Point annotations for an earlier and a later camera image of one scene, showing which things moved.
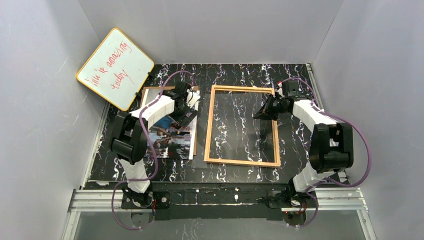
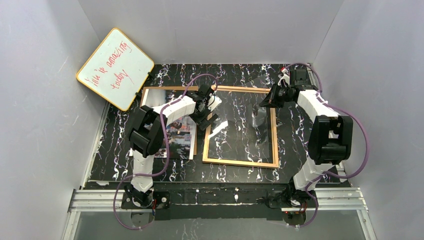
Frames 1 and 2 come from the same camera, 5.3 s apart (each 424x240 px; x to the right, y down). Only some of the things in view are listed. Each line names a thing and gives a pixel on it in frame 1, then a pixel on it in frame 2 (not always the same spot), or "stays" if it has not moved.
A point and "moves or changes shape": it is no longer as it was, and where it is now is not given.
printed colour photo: x=168 y=140 stays
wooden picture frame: x=276 y=155 stays
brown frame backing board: x=196 y=116 stays
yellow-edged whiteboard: x=118 y=69 stays
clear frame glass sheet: x=229 y=135 moves or changes shape
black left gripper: x=187 y=117 to x=205 y=117
